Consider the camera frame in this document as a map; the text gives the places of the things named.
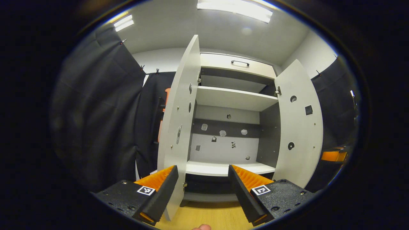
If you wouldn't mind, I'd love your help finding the short ceiling light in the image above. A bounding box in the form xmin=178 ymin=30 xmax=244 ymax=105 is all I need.
xmin=114 ymin=14 xmax=135 ymax=32

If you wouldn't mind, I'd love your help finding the beige cabinet door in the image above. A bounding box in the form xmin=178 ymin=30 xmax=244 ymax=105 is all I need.
xmin=273 ymin=59 xmax=324 ymax=189
xmin=157 ymin=34 xmax=201 ymax=221

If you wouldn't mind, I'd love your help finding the beige double-door shoe cabinet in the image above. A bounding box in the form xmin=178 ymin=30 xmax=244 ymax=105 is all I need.
xmin=184 ymin=53 xmax=282 ymax=203

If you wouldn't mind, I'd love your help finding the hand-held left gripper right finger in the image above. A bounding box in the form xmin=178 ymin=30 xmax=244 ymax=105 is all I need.
xmin=228 ymin=165 xmax=320 ymax=227

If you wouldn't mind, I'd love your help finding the white cabinet shelf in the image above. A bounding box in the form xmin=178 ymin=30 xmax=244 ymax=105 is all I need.
xmin=185 ymin=160 xmax=276 ymax=177
xmin=196 ymin=86 xmax=279 ymax=112

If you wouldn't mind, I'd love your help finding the long ceiling light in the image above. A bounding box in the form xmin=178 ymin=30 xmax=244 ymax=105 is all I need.
xmin=197 ymin=0 xmax=274 ymax=23

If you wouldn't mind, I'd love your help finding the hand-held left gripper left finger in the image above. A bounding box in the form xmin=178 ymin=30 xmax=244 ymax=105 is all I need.
xmin=90 ymin=165 xmax=179 ymax=226

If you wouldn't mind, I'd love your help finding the beige cabinet top drawer front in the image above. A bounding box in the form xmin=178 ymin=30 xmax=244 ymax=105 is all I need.
xmin=200 ymin=53 xmax=277 ymax=79

